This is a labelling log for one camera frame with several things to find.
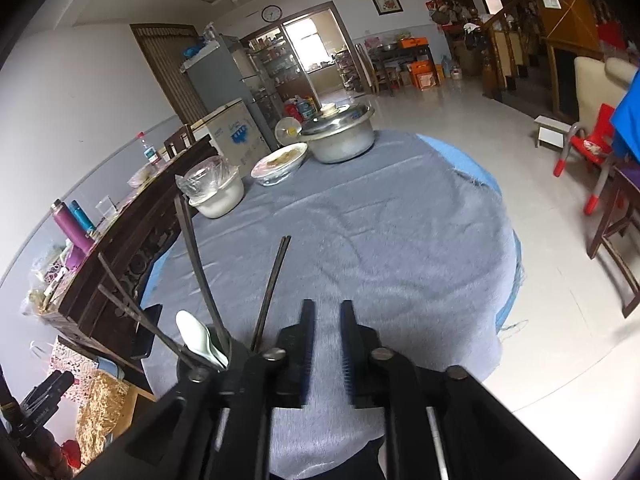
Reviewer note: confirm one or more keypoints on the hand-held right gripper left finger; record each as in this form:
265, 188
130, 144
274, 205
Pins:
306, 355

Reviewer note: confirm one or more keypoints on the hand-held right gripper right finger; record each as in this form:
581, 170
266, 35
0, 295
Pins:
350, 360

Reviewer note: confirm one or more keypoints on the white ceramic spoon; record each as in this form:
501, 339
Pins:
197, 332

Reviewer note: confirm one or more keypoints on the grey woven cloth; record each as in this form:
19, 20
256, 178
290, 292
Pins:
375, 240

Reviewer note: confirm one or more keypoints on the plastic-wrapped food bowl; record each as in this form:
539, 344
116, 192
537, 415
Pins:
277, 165

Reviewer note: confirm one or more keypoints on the clear plastic bag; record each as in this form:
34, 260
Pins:
205, 177

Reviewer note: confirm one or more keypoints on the golden shredded filler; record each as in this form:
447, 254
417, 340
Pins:
102, 410

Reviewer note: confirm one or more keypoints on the metal pot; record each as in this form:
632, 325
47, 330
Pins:
345, 147

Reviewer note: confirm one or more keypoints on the white chest freezer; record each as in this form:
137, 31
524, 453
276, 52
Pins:
235, 135

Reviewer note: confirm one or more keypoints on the blue tablecloth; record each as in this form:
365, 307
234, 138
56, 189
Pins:
465, 157

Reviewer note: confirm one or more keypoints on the metal pot lid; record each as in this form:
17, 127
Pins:
340, 119

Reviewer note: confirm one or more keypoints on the clear glass cup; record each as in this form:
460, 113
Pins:
106, 209

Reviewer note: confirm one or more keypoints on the clear water bottle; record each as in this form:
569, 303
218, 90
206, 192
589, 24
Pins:
149, 152

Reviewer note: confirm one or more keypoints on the blue drink bottle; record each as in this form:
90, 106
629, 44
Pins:
82, 215

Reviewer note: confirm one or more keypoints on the purple drink bottle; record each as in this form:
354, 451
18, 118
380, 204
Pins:
70, 230

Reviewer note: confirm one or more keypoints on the glass display cabinet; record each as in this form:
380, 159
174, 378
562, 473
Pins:
272, 65

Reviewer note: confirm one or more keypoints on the grey refrigerator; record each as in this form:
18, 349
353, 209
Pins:
220, 75

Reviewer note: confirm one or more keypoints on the orange crate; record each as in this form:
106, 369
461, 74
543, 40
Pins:
426, 75

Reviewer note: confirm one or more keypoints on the small white stool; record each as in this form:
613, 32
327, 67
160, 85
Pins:
550, 130

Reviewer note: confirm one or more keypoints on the dark wooden dining chair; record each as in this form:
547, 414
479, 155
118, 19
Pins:
617, 210

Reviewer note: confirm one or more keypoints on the wooden side table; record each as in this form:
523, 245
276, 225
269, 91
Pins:
400, 55

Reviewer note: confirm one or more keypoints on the large water jug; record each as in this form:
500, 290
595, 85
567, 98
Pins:
451, 67

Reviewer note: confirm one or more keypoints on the brown wooden door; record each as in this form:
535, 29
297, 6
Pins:
165, 70

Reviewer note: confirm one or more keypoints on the flat orange box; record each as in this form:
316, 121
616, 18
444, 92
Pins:
413, 42

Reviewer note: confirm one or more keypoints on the red plastic chair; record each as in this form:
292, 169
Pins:
592, 145

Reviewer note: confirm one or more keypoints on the wooden stair railing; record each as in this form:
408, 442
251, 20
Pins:
505, 45

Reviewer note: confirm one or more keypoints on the blue cloth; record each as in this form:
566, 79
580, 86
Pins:
630, 115

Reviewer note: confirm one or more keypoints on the cream sofa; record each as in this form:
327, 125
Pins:
595, 80

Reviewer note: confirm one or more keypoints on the round wall clock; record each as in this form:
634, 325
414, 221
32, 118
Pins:
272, 13

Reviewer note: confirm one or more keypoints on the framed wall picture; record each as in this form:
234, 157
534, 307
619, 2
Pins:
385, 1

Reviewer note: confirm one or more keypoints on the white wall switch plate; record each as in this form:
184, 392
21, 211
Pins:
552, 2

